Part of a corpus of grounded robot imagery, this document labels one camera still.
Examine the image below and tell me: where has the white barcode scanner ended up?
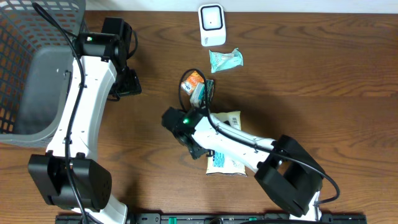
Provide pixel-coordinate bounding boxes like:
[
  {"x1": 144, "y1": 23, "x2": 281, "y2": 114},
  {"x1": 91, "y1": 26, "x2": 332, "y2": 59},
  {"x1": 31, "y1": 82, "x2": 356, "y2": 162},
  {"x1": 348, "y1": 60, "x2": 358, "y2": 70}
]
[{"x1": 198, "y1": 3, "x2": 226, "y2": 47}]

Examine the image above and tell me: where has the light teal small box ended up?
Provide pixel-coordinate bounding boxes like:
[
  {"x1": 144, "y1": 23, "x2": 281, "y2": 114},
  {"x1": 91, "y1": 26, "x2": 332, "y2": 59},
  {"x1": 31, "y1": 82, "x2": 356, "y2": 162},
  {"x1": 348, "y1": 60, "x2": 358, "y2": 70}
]
[{"x1": 190, "y1": 83, "x2": 205, "y2": 108}]

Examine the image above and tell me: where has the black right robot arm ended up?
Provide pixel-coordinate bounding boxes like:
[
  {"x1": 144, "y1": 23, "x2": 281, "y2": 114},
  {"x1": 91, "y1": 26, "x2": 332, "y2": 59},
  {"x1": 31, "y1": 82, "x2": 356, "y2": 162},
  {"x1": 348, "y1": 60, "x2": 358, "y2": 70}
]
[{"x1": 162, "y1": 108, "x2": 324, "y2": 221}]

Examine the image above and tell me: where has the orange small snack box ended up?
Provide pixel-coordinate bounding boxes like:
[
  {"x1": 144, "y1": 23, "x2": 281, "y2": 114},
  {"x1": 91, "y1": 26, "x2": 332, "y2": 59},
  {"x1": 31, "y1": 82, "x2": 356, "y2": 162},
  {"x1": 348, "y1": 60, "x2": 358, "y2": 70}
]
[{"x1": 180, "y1": 71, "x2": 204, "y2": 95}]

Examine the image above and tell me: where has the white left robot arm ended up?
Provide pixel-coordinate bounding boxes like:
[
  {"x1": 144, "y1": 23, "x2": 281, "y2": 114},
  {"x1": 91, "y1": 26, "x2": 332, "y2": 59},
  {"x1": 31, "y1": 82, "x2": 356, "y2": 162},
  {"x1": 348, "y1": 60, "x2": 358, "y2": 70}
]
[{"x1": 28, "y1": 31, "x2": 141, "y2": 223}]

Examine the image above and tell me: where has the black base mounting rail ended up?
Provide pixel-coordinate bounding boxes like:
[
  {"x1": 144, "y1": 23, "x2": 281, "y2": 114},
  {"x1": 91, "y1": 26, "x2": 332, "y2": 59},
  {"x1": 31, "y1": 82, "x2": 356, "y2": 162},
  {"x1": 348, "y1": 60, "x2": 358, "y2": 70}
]
[{"x1": 55, "y1": 212, "x2": 368, "y2": 224}]

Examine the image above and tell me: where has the teal snack packet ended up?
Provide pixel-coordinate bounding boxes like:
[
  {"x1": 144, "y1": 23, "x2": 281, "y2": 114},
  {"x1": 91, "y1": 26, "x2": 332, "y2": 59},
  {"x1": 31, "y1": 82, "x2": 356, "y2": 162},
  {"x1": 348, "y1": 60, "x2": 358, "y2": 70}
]
[{"x1": 209, "y1": 48, "x2": 244, "y2": 73}]

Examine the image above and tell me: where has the grey plastic mesh basket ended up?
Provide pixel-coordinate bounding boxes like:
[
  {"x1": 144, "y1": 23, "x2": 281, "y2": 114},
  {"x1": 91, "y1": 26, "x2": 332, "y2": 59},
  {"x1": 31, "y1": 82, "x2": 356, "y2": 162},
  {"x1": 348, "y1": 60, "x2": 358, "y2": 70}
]
[{"x1": 1, "y1": 0, "x2": 86, "y2": 147}]

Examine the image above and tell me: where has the colourful snack chip bag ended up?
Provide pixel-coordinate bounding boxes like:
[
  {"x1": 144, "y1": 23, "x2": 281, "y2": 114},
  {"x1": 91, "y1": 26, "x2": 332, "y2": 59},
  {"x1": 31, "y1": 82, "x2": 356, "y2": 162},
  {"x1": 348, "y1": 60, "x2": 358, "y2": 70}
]
[{"x1": 206, "y1": 111, "x2": 247, "y2": 177}]

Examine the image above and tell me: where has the dark green small box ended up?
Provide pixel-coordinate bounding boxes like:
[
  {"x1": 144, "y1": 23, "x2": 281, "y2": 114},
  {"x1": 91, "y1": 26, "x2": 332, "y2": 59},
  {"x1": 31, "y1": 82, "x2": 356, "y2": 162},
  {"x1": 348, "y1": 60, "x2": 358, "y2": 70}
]
[{"x1": 206, "y1": 79, "x2": 215, "y2": 104}]

